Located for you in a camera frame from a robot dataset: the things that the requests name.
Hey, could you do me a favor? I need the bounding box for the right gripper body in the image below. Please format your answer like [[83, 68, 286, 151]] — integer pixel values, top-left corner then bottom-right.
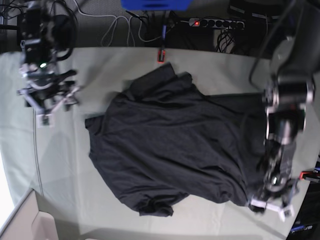
[[19, 63, 78, 103]]

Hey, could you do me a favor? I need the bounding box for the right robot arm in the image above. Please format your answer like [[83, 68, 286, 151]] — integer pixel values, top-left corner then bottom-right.
[[17, 0, 78, 105]]

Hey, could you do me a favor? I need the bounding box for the light green table cloth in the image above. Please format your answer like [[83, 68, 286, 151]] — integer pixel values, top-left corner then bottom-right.
[[0, 47, 295, 240]]

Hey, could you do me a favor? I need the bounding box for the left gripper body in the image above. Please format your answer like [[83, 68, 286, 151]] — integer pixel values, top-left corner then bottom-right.
[[254, 147, 299, 203]]

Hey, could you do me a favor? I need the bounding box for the red black clamp right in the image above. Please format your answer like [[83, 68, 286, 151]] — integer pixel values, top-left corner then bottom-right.
[[299, 169, 320, 183]]

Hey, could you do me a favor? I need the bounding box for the black round bag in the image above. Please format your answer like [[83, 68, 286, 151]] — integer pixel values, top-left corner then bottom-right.
[[51, 14, 75, 50]]

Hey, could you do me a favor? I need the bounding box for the black t-shirt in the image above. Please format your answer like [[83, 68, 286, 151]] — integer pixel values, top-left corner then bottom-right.
[[85, 64, 266, 217]]

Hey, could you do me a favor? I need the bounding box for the blue plastic box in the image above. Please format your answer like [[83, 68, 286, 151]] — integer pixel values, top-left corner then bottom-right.
[[121, 0, 192, 11]]

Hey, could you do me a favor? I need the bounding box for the red black clamp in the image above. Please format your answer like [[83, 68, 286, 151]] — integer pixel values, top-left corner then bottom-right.
[[299, 169, 320, 183], [157, 49, 166, 64]]

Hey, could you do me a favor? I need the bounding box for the white cable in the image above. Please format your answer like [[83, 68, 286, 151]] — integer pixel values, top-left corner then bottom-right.
[[74, 0, 163, 47]]

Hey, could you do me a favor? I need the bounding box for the black power strip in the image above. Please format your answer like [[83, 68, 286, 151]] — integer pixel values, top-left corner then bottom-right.
[[188, 18, 245, 31]]

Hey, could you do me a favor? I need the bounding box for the red black clamp middle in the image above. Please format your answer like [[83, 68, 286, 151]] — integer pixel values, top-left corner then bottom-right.
[[157, 49, 166, 64]]

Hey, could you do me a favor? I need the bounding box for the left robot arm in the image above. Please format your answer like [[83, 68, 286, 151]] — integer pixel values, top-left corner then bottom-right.
[[252, 0, 320, 203]]

